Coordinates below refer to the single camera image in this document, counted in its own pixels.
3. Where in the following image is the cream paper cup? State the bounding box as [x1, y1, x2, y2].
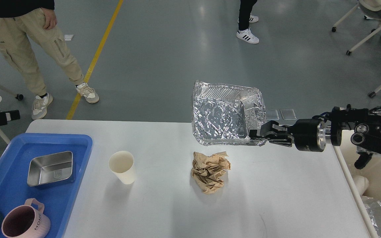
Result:
[108, 151, 136, 185]

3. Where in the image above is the person in beige trousers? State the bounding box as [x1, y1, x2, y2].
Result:
[0, 0, 100, 120]

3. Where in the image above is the clear floor plate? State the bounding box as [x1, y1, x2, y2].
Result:
[266, 109, 280, 121]
[280, 108, 297, 120]

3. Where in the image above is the aluminium foil tray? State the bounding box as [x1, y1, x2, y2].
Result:
[192, 80, 266, 146]

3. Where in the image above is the pink mug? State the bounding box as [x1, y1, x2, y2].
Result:
[1, 198, 51, 238]

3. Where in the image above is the white office chair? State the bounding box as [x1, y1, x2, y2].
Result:
[331, 0, 381, 57]

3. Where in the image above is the clear floor plate right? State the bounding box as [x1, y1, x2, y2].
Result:
[280, 108, 297, 120]

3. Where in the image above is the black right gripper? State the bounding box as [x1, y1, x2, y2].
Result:
[249, 119, 325, 152]

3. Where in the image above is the metal rectangular tin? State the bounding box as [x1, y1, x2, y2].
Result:
[27, 151, 75, 188]

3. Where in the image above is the foil tray inside bin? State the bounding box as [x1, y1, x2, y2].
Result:
[361, 196, 381, 238]

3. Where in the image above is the clear floor plate left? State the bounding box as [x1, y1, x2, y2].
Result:
[266, 109, 280, 121]

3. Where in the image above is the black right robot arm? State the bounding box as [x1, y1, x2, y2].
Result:
[249, 104, 381, 169]

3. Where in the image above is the cream plastic bin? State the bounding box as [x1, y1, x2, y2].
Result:
[334, 131, 381, 238]

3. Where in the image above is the person in black trousers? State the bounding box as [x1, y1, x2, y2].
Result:
[236, 0, 260, 45]

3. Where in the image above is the blue plastic tray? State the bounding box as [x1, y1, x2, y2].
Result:
[0, 134, 93, 238]

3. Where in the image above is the crumpled brown paper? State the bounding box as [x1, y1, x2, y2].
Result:
[191, 151, 231, 194]

